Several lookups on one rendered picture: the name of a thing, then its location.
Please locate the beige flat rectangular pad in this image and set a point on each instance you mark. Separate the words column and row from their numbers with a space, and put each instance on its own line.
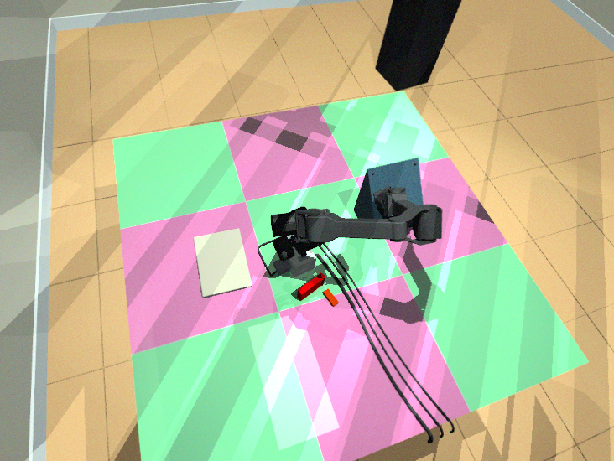
column 222, row 262

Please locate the orange flat bar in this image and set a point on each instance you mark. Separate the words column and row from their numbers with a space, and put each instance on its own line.
column 330, row 297

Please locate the red rectangular block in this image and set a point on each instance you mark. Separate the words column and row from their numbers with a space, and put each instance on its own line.
column 310, row 287

